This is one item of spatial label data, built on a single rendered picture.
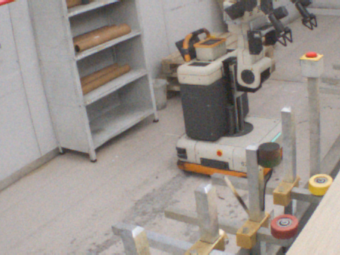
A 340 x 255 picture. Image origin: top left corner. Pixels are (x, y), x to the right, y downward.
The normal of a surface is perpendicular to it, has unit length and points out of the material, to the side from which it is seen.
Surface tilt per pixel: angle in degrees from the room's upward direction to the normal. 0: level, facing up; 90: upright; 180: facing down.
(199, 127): 90
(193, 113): 90
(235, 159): 90
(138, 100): 90
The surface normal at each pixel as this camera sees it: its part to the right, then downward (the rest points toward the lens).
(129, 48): -0.58, 0.39
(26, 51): 0.80, 0.12
